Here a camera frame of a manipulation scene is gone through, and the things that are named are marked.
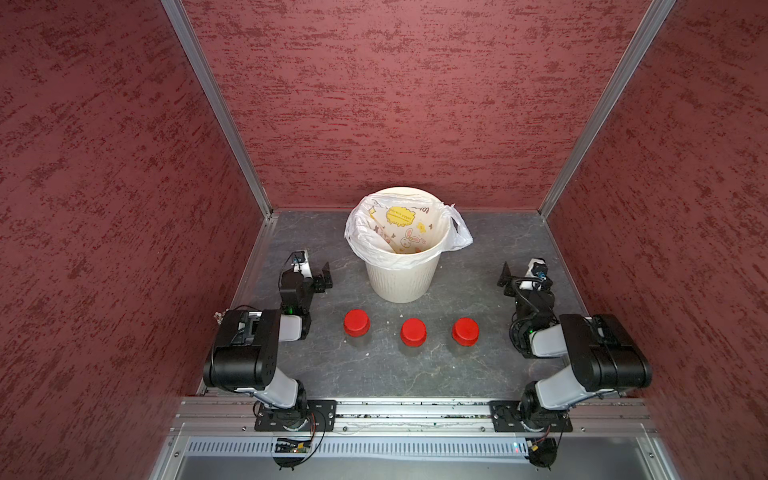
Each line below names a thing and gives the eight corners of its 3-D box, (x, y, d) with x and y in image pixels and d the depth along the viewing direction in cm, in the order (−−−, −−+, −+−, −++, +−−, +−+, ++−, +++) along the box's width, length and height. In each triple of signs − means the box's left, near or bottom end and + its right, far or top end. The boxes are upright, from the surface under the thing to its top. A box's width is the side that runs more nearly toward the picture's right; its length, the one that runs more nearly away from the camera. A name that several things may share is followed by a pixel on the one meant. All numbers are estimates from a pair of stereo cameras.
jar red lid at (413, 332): (400, 356, 85) (402, 340, 76) (400, 335, 89) (401, 318, 80) (423, 356, 85) (427, 340, 76) (421, 335, 89) (425, 318, 80)
